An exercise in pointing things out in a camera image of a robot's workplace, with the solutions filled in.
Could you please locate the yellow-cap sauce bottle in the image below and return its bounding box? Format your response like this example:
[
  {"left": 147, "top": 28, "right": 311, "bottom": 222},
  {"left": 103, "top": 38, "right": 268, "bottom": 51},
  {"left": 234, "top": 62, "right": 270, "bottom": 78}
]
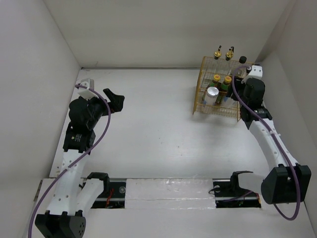
[
  {"left": 215, "top": 76, "right": 232, "bottom": 105},
  {"left": 204, "top": 74, "right": 220, "bottom": 96}
]

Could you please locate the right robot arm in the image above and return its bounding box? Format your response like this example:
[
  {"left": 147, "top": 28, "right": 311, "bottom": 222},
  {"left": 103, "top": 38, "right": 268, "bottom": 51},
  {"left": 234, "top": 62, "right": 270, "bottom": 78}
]
[{"left": 229, "top": 78, "right": 312, "bottom": 204}]

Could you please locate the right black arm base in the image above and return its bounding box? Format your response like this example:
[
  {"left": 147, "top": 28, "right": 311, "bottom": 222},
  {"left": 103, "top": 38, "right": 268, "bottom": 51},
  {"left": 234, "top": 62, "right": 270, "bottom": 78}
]
[{"left": 209, "top": 171, "right": 262, "bottom": 208}]

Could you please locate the clear oil bottle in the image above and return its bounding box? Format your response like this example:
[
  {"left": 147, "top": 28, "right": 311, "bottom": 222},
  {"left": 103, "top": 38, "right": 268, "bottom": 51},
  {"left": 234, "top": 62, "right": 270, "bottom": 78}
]
[{"left": 211, "top": 45, "right": 222, "bottom": 73}]

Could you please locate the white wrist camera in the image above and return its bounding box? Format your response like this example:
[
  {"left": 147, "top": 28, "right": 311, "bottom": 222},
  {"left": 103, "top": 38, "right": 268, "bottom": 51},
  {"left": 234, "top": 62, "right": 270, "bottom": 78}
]
[
  {"left": 241, "top": 65, "right": 263, "bottom": 84},
  {"left": 77, "top": 78, "right": 97, "bottom": 100}
]

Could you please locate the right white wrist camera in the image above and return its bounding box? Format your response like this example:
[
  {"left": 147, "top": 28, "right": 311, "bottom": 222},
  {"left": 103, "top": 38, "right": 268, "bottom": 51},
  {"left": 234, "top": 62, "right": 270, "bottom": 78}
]
[{"left": 241, "top": 65, "right": 263, "bottom": 84}]

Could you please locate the gold wire basket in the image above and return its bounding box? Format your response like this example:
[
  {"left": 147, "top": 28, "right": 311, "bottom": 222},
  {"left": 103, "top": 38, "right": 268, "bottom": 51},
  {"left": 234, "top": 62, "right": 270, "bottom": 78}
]
[{"left": 193, "top": 57, "right": 253, "bottom": 120}]

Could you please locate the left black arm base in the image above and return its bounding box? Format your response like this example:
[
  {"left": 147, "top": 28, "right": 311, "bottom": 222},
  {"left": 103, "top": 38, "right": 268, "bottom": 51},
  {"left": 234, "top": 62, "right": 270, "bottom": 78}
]
[{"left": 79, "top": 172, "right": 126, "bottom": 209}]

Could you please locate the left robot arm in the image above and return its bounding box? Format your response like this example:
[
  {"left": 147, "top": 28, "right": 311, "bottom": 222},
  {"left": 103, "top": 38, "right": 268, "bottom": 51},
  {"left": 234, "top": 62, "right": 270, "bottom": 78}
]
[{"left": 28, "top": 85, "right": 125, "bottom": 238}]

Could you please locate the white foam front board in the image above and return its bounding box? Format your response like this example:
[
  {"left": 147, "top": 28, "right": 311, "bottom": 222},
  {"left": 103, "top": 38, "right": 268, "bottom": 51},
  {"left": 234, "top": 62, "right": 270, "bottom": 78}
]
[{"left": 125, "top": 178, "right": 215, "bottom": 210}]

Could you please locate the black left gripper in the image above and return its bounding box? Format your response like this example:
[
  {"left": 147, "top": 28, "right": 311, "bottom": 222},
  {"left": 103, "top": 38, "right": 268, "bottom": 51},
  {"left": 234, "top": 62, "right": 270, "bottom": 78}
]
[{"left": 83, "top": 88, "right": 123, "bottom": 129}]

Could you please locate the dark-filled gold-spout oil bottle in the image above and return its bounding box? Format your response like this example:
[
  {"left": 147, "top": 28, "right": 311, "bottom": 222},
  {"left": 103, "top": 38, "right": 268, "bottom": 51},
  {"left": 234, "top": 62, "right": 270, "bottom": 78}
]
[{"left": 224, "top": 46, "right": 234, "bottom": 75}]

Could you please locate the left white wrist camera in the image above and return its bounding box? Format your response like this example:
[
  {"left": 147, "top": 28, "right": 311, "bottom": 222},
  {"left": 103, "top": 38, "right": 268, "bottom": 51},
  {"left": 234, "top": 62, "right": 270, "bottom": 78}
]
[{"left": 77, "top": 78, "right": 97, "bottom": 100}]

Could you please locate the clear bottle black cap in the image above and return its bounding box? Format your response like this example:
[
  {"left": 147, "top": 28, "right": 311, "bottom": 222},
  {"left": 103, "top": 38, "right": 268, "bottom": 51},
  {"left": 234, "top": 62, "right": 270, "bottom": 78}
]
[{"left": 228, "top": 56, "right": 247, "bottom": 78}]

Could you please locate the silver-lid spice jar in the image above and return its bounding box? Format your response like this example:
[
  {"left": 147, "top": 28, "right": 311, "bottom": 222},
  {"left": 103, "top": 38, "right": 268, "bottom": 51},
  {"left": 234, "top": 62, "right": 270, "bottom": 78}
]
[
  {"left": 203, "top": 87, "right": 219, "bottom": 106},
  {"left": 221, "top": 97, "right": 238, "bottom": 108}
]

